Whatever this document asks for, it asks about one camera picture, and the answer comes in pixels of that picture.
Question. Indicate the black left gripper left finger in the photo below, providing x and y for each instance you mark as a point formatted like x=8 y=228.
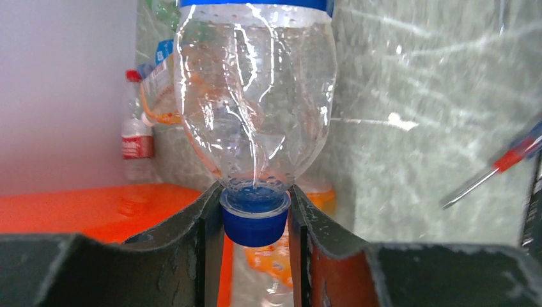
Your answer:
x=127 y=271

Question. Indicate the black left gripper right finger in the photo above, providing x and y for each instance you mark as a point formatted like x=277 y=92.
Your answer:
x=331 y=266

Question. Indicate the large orange label bottle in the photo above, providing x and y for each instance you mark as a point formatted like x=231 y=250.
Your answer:
x=157 y=89

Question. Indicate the clear bottle blue cap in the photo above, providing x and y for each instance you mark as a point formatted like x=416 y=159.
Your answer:
x=254 y=82

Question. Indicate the orange plastic bin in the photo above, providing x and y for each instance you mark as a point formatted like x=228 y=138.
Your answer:
x=106 y=212

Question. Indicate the red label clear bottle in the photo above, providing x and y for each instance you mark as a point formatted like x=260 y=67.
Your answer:
x=137 y=142

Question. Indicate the red blue screwdriver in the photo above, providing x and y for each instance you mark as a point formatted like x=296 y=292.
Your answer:
x=522 y=148

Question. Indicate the green plastic bottle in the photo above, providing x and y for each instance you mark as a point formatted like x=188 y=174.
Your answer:
x=166 y=11

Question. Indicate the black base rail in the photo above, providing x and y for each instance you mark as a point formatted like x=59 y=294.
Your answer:
x=530 y=240

